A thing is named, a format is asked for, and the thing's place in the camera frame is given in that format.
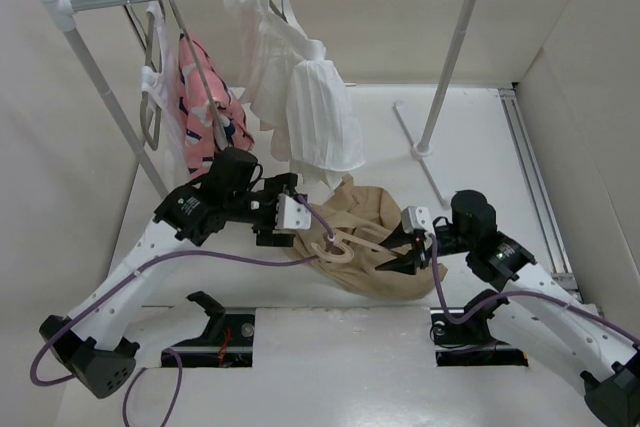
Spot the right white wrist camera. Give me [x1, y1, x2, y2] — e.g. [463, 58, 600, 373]
[401, 206, 433, 234]

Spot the aluminium rail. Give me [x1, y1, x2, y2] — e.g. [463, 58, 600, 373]
[498, 87, 581, 298]

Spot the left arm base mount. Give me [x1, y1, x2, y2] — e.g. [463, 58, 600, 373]
[171, 291, 256, 369]

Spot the white tank top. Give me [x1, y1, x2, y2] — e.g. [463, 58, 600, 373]
[141, 1, 189, 190]

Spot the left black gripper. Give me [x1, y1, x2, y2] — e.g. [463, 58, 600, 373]
[227, 177, 298, 243]

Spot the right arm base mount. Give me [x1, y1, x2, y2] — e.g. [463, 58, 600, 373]
[429, 300, 529, 367]

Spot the metal clothes rack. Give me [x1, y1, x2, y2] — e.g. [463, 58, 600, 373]
[39, 0, 477, 207]

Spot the white pleated dress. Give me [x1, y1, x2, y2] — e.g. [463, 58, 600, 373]
[224, 0, 365, 189]

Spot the beige t shirt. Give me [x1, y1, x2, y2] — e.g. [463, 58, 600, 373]
[310, 174, 435, 301]

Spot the grey hanger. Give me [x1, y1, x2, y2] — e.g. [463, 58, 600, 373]
[139, 2, 165, 151]

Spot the pink patterned garment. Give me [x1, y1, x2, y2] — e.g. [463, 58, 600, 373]
[178, 35, 255, 178]

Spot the beige wooden hanger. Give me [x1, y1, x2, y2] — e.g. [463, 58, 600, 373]
[311, 230, 400, 264]

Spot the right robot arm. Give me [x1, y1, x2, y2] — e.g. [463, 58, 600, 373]
[379, 190, 639, 426]

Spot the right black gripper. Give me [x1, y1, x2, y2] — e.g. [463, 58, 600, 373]
[371, 216, 474, 275]

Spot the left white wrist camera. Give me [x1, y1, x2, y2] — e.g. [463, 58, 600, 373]
[275, 193, 312, 231]

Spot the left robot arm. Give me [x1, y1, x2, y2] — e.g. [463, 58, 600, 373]
[39, 147, 433, 399]

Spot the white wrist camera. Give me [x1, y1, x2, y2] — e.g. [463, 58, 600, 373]
[275, 193, 312, 231]
[401, 206, 433, 234]

